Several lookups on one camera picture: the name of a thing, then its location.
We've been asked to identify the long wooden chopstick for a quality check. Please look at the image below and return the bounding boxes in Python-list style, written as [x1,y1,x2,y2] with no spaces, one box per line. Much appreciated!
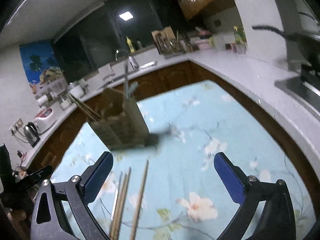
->
[112,167,131,239]

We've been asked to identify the short wooden chopstick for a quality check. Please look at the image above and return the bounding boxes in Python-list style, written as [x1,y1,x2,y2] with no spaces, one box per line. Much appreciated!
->
[109,172,123,239]

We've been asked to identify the chrome kitchen faucet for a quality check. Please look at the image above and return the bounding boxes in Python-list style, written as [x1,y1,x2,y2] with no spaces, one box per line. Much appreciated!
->
[115,49,139,69]

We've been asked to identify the stainless electric kettle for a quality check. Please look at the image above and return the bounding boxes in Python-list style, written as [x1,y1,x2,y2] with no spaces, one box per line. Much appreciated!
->
[23,122,40,147]

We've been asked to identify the wooden utensil caddy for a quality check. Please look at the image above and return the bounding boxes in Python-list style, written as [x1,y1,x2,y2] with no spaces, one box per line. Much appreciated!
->
[88,88,158,151]

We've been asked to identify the floral light blue tablecloth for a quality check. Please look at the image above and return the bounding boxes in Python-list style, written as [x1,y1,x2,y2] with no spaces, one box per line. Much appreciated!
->
[49,80,317,240]

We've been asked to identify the white rice cooker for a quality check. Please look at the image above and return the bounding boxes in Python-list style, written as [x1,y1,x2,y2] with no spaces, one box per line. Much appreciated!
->
[33,108,56,134]

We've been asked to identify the small glass jar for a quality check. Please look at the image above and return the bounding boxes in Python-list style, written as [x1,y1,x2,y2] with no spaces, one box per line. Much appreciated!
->
[58,94,71,110]

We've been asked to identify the wooden lower cabinets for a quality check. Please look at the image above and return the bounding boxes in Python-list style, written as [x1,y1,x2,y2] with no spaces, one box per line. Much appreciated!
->
[30,60,320,205]

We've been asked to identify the pink plastic basin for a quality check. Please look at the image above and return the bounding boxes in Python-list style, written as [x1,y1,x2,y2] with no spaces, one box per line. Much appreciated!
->
[196,30,212,50]

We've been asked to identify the yellow dish soap bottle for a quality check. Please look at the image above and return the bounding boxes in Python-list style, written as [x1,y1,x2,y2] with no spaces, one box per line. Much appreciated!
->
[126,36,135,53]

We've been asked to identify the black stove wok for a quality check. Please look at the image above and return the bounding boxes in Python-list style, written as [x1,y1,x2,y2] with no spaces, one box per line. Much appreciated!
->
[252,24,320,86]

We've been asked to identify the wall power outlet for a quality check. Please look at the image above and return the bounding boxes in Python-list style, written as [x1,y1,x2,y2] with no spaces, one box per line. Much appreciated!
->
[9,118,24,135]

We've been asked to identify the blue beach wall poster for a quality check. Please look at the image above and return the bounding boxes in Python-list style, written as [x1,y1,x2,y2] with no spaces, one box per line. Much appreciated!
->
[20,40,67,99]

